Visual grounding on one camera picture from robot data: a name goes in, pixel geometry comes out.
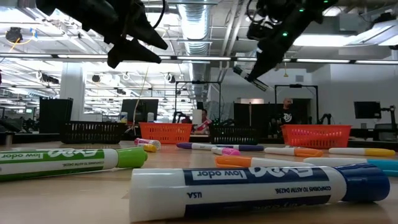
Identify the black partition panel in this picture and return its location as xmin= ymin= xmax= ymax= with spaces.
xmin=233 ymin=102 xmax=280 ymax=127
xmin=39 ymin=98 xmax=74 ymax=134

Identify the white building column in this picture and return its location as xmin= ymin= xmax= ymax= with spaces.
xmin=59 ymin=63 xmax=86 ymax=122

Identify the pink-capped white thin marker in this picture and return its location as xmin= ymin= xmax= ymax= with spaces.
xmin=211 ymin=146 xmax=242 ymax=157

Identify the blue-capped white thin marker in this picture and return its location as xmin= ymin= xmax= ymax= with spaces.
xmin=303 ymin=157 xmax=398 ymax=178

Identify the pink wide marker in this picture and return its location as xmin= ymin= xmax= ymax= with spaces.
xmin=134 ymin=138 xmax=162 ymax=151

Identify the orange slotted plastic basket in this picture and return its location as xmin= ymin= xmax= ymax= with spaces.
xmin=280 ymin=124 xmax=352 ymax=149
xmin=139 ymin=122 xmax=193 ymax=145

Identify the blue Expo marker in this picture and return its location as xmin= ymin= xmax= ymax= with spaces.
xmin=129 ymin=164 xmax=391 ymax=223

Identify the black ceiling-mounted camera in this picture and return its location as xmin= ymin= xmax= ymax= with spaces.
xmin=5 ymin=27 xmax=24 ymax=44

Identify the black desk monitor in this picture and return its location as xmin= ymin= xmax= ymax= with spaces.
xmin=121 ymin=98 xmax=159 ymax=124

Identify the silver ventilation duct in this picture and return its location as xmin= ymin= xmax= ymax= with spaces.
xmin=177 ymin=0 xmax=213 ymax=103

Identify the LED light bar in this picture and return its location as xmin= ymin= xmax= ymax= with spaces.
xmin=0 ymin=53 xmax=398 ymax=65

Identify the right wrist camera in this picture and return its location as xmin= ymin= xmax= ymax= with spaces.
xmin=247 ymin=21 xmax=274 ymax=41

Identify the orange-capped white thin marker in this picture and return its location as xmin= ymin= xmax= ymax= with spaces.
xmin=264 ymin=146 xmax=324 ymax=158
xmin=215 ymin=155 xmax=315 ymax=169

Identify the person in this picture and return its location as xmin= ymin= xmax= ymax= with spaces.
xmin=195 ymin=108 xmax=212 ymax=133
xmin=273 ymin=98 xmax=298 ymax=126

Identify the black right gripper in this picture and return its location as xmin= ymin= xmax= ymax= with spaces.
xmin=246 ymin=24 xmax=298 ymax=82

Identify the black monitor on arm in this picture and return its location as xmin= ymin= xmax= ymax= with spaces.
xmin=354 ymin=101 xmax=382 ymax=119

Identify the black background frame rig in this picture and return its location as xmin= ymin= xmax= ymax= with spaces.
xmin=274 ymin=83 xmax=320 ymax=125
xmin=174 ymin=80 xmax=222 ymax=125

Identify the light green Expo marker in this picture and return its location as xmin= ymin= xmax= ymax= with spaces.
xmin=0 ymin=147 xmax=149 ymax=183

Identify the black slotted plastic basket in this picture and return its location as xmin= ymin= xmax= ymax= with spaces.
xmin=210 ymin=124 xmax=260 ymax=146
xmin=60 ymin=121 xmax=127 ymax=144

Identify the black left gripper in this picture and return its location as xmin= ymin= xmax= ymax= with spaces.
xmin=35 ymin=0 xmax=169 ymax=69

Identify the yellow-capped white thin marker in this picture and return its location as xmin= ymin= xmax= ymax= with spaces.
xmin=138 ymin=143 xmax=158 ymax=153
xmin=328 ymin=147 xmax=396 ymax=157

